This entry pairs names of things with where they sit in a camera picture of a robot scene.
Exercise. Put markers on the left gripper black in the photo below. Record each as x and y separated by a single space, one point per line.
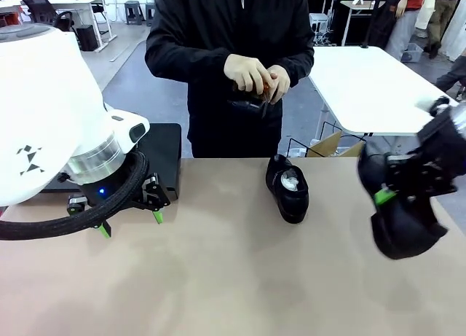
103 188

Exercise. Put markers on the brown shoe brush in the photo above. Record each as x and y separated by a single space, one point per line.
268 85

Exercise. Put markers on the black computer tower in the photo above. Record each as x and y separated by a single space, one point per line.
87 37

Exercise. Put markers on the person left hand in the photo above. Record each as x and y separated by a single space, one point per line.
282 86

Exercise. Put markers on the person left forearm black sleeve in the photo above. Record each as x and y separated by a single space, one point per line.
300 71

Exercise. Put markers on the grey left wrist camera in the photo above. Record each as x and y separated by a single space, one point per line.
76 204

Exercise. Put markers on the white paper shoe stuffing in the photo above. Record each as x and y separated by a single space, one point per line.
290 181

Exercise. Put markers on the grey storage bin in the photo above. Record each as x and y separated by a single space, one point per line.
413 53

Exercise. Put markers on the white folding table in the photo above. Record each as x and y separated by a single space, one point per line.
364 88

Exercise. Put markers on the background person dark trousers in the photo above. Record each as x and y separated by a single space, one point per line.
451 75

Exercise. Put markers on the grey plastic stool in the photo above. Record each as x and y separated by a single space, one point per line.
150 13
133 11

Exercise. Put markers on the cardboard box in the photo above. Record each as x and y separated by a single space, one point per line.
329 144

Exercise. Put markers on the white computer tower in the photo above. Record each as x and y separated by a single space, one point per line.
318 22

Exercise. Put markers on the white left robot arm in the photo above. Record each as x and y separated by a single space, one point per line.
43 113

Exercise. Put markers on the person torso black jacket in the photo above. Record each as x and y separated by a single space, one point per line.
233 26

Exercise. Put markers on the black mesh office chair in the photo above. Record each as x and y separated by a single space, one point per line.
40 8

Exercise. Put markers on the black felt shoe stand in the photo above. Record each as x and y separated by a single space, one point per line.
54 187
164 157

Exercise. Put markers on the background person cream top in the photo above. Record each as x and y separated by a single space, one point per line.
426 8

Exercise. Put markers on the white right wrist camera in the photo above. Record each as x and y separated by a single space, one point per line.
426 103

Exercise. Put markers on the person right forearm black sleeve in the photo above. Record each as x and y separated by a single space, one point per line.
182 68

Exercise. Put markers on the person right hand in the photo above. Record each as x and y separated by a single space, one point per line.
244 71

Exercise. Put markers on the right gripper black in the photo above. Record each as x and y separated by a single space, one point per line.
433 161

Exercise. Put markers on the small white desk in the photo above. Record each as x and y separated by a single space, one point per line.
364 3

